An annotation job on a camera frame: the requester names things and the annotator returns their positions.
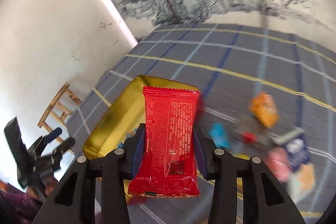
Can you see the red snack packet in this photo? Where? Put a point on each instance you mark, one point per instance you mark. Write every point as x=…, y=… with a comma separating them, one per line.
x=168, y=167

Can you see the dark seed bar packet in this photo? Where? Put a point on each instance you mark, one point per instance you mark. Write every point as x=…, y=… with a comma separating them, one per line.
x=251, y=131

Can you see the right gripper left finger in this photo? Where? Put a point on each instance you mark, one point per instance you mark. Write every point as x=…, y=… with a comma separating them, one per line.
x=73, y=199

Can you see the orange snack packet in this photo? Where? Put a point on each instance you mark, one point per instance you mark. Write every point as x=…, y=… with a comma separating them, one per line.
x=263, y=107

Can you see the blue soda cracker pack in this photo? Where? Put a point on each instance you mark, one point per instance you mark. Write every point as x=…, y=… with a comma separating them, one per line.
x=296, y=168

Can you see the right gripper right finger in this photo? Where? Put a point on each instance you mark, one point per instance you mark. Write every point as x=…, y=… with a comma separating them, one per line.
x=265, y=200

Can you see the grey plaid tablecloth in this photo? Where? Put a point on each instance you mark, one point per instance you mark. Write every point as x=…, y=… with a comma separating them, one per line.
x=229, y=64

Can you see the blue candy wrapper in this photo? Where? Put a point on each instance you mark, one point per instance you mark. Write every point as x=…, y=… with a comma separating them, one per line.
x=219, y=135

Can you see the red gold toffee tin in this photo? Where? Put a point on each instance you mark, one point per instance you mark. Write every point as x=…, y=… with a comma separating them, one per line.
x=126, y=113

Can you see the wooden chair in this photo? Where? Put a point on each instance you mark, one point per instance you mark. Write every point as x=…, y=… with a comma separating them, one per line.
x=57, y=110

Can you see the pink snack packet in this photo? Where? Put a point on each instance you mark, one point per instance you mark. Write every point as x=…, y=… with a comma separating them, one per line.
x=278, y=162

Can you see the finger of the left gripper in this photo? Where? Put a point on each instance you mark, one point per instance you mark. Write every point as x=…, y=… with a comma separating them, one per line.
x=63, y=147
x=54, y=134

